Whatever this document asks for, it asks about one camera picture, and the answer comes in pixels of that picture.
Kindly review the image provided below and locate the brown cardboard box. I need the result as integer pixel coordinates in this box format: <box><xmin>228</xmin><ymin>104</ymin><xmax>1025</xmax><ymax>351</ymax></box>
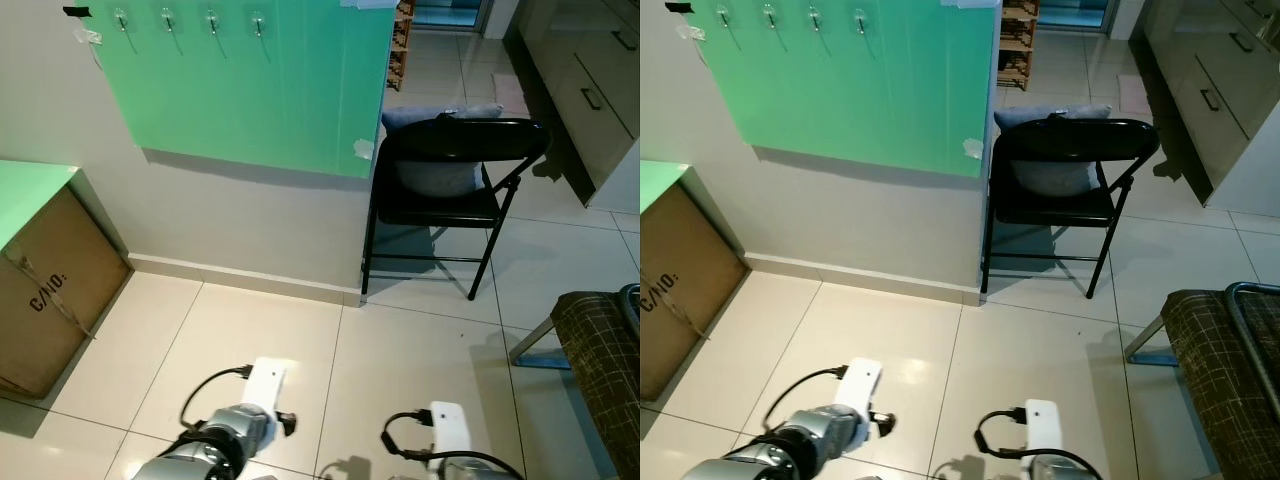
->
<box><xmin>0</xmin><ymin>184</ymin><xmax>133</xmax><ymax>400</ymax></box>
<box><xmin>640</xmin><ymin>183</ymin><xmax>750</xmax><ymax>403</ymax></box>

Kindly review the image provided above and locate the brown plaid bench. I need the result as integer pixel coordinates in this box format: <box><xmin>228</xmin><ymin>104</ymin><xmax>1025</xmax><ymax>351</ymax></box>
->
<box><xmin>508</xmin><ymin>284</ymin><xmax>641</xmax><ymax>480</ymax></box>
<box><xmin>1123</xmin><ymin>281</ymin><xmax>1280</xmax><ymax>480</ymax></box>

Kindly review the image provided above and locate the grey pillow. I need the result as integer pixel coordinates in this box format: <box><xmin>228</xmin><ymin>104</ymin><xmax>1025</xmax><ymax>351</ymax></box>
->
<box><xmin>993</xmin><ymin>103</ymin><xmax>1114</xmax><ymax>197</ymax></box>
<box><xmin>381</xmin><ymin>103</ymin><xmax>506</xmax><ymax>197</ymax></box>

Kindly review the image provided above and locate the green sheet with clear hooks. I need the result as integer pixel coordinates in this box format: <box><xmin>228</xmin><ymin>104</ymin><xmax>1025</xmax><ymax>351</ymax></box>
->
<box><xmin>714</xmin><ymin>0</ymin><xmax>1003</xmax><ymax>180</ymax></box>
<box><xmin>100</xmin><ymin>0</ymin><xmax>399</xmax><ymax>180</ymax></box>

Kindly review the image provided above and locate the black folding chair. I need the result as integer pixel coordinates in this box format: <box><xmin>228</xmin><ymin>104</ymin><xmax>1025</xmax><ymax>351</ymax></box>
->
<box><xmin>361</xmin><ymin>117</ymin><xmax>552</xmax><ymax>302</ymax></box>
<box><xmin>981</xmin><ymin>117</ymin><xmax>1162</xmax><ymax>300</ymax></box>

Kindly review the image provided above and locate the wooden rack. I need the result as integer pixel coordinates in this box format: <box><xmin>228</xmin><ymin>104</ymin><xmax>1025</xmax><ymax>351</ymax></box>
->
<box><xmin>1000</xmin><ymin>0</ymin><xmax>1040</xmax><ymax>92</ymax></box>
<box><xmin>386</xmin><ymin>0</ymin><xmax>417</xmax><ymax>92</ymax></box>

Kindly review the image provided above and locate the grey drawer cabinet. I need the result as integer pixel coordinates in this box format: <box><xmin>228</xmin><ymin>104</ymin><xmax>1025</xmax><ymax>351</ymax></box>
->
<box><xmin>503</xmin><ymin>0</ymin><xmax>641</xmax><ymax>214</ymax></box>
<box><xmin>1130</xmin><ymin>0</ymin><xmax>1280</xmax><ymax>218</ymax></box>

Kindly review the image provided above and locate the glass sliding door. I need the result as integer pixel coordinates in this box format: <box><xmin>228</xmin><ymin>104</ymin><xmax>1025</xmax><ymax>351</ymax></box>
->
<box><xmin>413</xmin><ymin>0</ymin><xmax>496</xmax><ymax>33</ymax></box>
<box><xmin>1036</xmin><ymin>0</ymin><xmax>1121</xmax><ymax>32</ymax></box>

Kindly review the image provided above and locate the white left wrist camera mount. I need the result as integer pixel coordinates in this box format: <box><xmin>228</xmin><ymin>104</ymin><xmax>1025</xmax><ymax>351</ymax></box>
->
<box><xmin>838</xmin><ymin>357</ymin><xmax>884</xmax><ymax>416</ymax></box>
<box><xmin>243</xmin><ymin>357</ymin><xmax>289</xmax><ymax>419</ymax></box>

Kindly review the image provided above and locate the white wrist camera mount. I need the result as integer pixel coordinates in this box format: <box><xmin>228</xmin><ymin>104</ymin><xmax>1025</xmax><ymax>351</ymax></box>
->
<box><xmin>428</xmin><ymin>401</ymin><xmax>470</xmax><ymax>459</ymax></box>
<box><xmin>243</xmin><ymin>357</ymin><xmax>289</xmax><ymax>419</ymax></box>
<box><xmin>838</xmin><ymin>357</ymin><xmax>884</xmax><ymax>416</ymax></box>
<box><xmin>1022</xmin><ymin>399</ymin><xmax>1064</xmax><ymax>458</ymax></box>

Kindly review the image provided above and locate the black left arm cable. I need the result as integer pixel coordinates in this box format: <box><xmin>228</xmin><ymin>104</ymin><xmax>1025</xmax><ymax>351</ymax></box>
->
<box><xmin>180</xmin><ymin>366</ymin><xmax>251</xmax><ymax>433</ymax></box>
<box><xmin>775</xmin><ymin>366</ymin><xmax>846</xmax><ymax>436</ymax></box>

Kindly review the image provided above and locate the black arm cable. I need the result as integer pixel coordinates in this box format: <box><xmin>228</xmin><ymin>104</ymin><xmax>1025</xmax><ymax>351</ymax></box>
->
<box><xmin>975</xmin><ymin>407</ymin><xmax>1028</xmax><ymax>458</ymax></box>
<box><xmin>381</xmin><ymin>411</ymin><xmax>434</xmax><ymax>459</ymax></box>
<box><xmin>180</xmin><ymin>366</ymin><xmax>251</xmax><ymax>433</ymax></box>
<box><xmin>775</xmin><ymin>366</ymin><xmax>846</xmax><ymax>436</ymax></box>

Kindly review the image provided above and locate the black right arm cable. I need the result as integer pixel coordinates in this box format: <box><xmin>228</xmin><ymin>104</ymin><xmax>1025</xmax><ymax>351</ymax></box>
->
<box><xmin>381</xmin><ymin>411</ymin><xmax>434</xmax><ymax>459</ymax></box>
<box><xmin>975</xmin><ymin>407</ymin><xmax>1028</xmax><ymax>458</ymax></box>

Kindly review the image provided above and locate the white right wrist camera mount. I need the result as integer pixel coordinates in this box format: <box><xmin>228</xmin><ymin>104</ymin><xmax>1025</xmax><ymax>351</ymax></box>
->
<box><xmin>1022</xmin><ymin>399</ymin><xmax>1064</xmax><ymax>458</ymax></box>
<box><xmin>428</xmin><ymin>401</ymin><xmax>470</xmax><ymax>459</ymax></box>

